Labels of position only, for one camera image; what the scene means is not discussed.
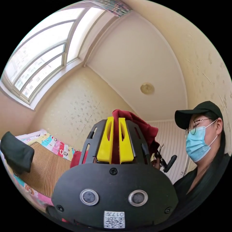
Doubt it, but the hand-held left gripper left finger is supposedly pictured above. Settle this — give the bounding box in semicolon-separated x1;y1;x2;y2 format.
96;117;114;163

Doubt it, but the patterned curtain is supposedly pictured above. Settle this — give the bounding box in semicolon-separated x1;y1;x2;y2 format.
94;0;134;18

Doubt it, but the black garment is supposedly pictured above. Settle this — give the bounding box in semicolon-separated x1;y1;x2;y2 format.
0;131;35;176

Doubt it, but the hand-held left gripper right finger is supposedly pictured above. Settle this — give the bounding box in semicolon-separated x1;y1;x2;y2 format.
119;117;134;164

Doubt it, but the person's right hand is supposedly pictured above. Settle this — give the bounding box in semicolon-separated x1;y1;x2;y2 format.
152;157;161;170

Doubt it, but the red long sleeve shirt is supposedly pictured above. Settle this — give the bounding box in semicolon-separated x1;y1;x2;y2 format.
70;109;160;169

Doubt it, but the bed with mat and printed sheet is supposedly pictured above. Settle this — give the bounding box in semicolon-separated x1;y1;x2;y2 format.
0;129;81;212

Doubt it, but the window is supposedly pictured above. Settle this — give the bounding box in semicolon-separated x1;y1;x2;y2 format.
0;3;107;109

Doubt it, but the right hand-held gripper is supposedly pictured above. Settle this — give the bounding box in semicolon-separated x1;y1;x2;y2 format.
157;144;168;171

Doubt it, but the round ceiling lamp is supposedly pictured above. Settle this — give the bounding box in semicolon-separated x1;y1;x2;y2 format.
140;82;155;95

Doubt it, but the person's body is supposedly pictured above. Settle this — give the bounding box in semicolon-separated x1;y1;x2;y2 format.
163;101;232;227

